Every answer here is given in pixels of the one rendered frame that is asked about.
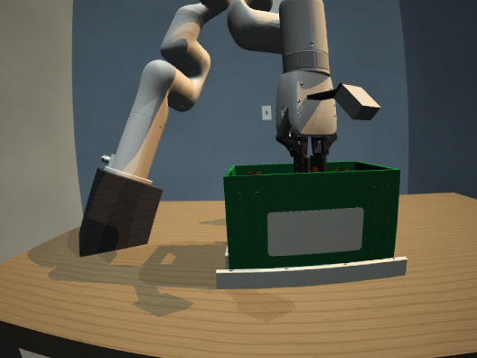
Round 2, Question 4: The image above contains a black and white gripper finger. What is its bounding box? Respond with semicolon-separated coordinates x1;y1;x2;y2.
310;132;338;172
276;107;311;173

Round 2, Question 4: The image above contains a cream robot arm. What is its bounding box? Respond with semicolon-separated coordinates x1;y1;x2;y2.
101;0;380;185

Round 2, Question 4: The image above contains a dark green crate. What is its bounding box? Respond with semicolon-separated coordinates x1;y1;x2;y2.
225;161;400;269

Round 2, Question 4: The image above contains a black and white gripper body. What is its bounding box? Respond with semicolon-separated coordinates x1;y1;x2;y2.
276;68;337;137

